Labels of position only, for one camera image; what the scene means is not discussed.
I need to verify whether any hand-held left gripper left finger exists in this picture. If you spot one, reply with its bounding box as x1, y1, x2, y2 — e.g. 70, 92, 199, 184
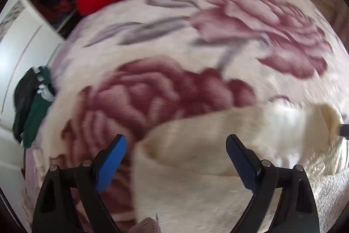
32, 134, 127, 233

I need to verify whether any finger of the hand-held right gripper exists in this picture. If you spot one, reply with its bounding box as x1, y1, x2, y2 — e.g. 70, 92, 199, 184
337, 124, 349, 138

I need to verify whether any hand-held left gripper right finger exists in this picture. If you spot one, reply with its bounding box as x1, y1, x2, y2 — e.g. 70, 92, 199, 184
226, 134, 320, 233

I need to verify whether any cream fleece garment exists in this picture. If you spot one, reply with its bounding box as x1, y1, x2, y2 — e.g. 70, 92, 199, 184
132, 102, 349, 233

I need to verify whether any pink knit cloth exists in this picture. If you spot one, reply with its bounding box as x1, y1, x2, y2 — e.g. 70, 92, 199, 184
128, 217, 162, 233

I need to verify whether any dark green garment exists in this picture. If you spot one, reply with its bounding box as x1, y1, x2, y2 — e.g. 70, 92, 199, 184
23, 66, 57, 148

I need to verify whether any black garment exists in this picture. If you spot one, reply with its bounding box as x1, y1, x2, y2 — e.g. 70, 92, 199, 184
12, 69, 39, 144

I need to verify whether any floral plush blanket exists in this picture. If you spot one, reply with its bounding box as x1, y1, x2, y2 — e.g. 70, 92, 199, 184
21, 0, 349, 233

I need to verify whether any white wardrobe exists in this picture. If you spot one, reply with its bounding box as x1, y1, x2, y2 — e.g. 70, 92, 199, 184
0, 0, 66, 224

